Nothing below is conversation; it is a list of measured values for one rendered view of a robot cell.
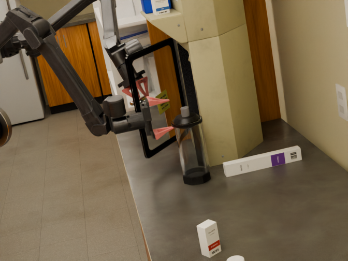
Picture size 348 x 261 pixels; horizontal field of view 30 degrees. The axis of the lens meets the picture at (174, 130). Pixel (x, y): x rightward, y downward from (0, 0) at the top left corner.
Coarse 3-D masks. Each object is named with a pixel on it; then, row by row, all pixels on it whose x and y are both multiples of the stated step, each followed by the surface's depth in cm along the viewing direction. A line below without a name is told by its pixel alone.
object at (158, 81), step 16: (144, 48) 241; (144, 64) 241; (160, 64) 249; (144, 80) 241; (160, 80) 249; (176, 80) 258; (144, 96) 242; (160, 96) 250; (176, 96) 258; (160, 112) 250; (176, 112) 259; (160, 144) 251
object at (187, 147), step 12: (180, 132) 221; (192, 132) 220; (180, 144) 223; (192, 144) 221; (204, 144) 226; (180, 156) 226; (192, 156) 223; (204, 156) 225; (192, 168) 224; (204, 168) 225
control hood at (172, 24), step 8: (144, 16) 237; (152, 16) 231; (160, 16) 227; (168, 16) 223; (176, 16) 222; (160, 24) 222; (168, 24) 223; (176, 24) 223; (184, 24) 224; (168, 32) 223; (176, 32) 224; (184, 32) 224; (184, 40) 225
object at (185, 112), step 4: (180, 108) 222; (184, 108) 221; (184, 112) 221; (188, 112) 222; (192, 112) 225; (176, 116) 225; (180, 116) 224; (184, 116) 222; (188, 116) 222; (192, 116) 221; (196, 116) 221; (176, 120) 221; (180, 120) 220; (184, 120) 219; (188, 120) 219; (192, 120) 220
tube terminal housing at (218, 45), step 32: (192, 0) 222; (224, 0) 229; (192, 32) 225; (224, 32) 229; (192, 64) 228; (224, 64) 230; (224, 96) 233; (256, 96) 250; (224, 128) 236; (256, 128) 251; (224, 160) 240
